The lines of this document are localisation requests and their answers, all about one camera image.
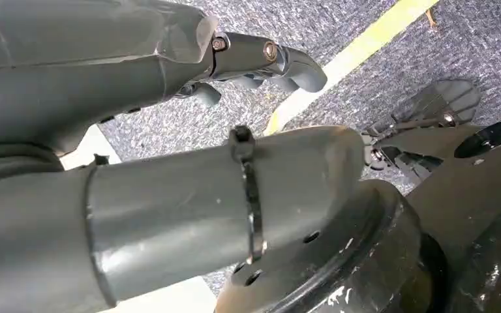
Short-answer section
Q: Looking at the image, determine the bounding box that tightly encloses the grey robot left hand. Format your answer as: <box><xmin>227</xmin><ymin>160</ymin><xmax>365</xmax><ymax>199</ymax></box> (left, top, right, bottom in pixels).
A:
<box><xmin>0</xmin><ymin>0</ymin><xmax>366</xmax><ymax>313</ymax></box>

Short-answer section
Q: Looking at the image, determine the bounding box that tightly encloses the white floor plate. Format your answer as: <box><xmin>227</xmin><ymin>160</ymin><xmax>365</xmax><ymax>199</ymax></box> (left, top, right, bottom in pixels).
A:
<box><xmin>59</xmin><ymin>124</ymin><xmax>218</xmax><ymax>313</ymax></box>

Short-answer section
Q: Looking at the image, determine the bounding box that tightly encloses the yellow floor tape line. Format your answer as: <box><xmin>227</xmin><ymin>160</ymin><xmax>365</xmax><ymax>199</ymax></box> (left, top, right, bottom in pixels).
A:
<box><xmin>262</xmin><ymin>0</ymin><xmax>440</xmax><ymax>138</ymax></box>

